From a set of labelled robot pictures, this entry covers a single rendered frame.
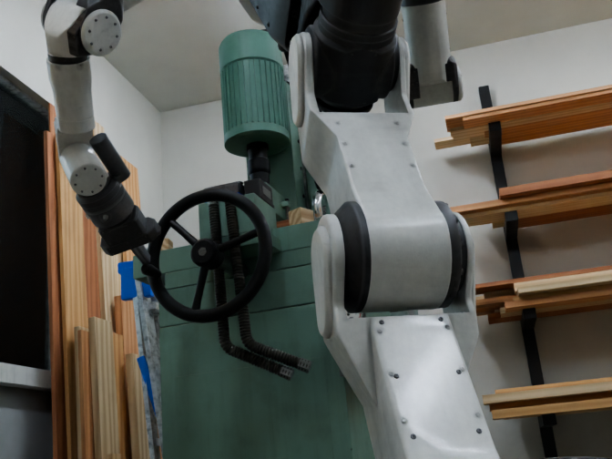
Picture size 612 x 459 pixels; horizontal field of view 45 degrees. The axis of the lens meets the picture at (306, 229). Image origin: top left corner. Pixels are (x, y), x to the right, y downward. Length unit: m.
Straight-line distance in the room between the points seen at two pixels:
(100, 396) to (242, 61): 1.66
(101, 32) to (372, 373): 0.73
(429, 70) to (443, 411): 0.87
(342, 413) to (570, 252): 2.82
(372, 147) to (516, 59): 3.67
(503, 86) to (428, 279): 3.71
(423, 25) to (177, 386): 0.95
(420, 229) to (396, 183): 0.10
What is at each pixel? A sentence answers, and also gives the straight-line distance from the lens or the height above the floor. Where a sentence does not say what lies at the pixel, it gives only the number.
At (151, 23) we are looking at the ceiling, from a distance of 4.18.
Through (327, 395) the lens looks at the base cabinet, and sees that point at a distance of 1.60.
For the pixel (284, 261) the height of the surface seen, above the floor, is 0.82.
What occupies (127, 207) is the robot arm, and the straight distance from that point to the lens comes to 1.45.
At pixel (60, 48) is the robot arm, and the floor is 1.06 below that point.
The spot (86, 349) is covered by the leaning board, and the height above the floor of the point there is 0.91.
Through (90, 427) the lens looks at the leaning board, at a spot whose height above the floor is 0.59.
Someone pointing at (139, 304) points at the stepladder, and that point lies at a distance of 2.74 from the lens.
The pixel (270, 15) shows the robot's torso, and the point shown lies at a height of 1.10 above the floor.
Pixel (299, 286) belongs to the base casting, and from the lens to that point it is 1.65.
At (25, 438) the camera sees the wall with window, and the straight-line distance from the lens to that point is 3.28.
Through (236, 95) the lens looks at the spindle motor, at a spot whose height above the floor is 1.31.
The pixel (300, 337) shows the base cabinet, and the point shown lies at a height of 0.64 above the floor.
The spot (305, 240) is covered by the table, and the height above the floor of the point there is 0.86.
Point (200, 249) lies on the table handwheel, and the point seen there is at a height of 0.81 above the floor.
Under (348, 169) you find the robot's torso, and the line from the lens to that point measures 0.98.
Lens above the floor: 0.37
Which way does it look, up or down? 18 degrees up
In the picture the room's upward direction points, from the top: 5 degrees counter-clockwise
